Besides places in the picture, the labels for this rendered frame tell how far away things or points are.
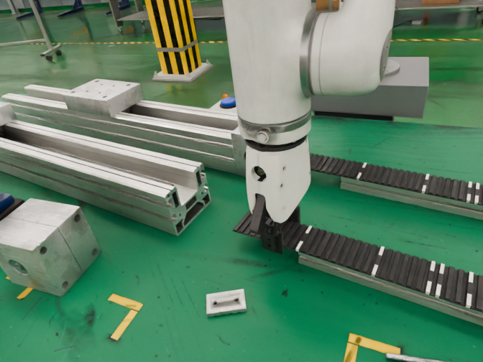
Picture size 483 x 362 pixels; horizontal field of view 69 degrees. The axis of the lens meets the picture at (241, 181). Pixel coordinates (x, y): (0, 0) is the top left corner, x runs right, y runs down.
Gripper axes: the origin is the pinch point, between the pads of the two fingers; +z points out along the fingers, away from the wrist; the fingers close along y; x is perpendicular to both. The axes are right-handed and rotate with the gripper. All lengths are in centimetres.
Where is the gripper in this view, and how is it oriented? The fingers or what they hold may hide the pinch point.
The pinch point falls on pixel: (281, 228)
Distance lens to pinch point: 51.3
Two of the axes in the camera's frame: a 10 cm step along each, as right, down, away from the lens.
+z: 1.1, 8.1, 5.7
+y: 5.0, -5.4, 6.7
